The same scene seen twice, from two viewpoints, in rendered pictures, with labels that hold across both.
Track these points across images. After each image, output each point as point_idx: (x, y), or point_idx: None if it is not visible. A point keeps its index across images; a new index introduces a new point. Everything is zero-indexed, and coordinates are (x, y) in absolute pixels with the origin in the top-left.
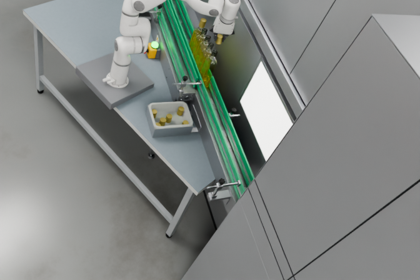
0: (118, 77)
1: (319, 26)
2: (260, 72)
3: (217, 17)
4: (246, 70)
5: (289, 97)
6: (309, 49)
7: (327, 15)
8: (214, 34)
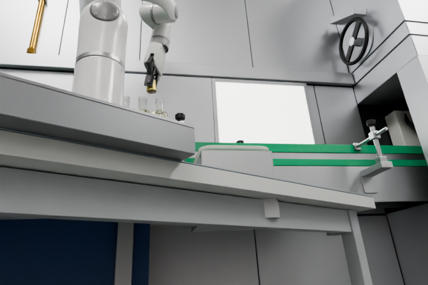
0: (121, 105)
1: (246, 20)
2: (224, 91)
3: (154, 42)
4: (200, 110)
5: (276, 76)
6: (253, 37)
7: (248, 10)
8: (152, 72)
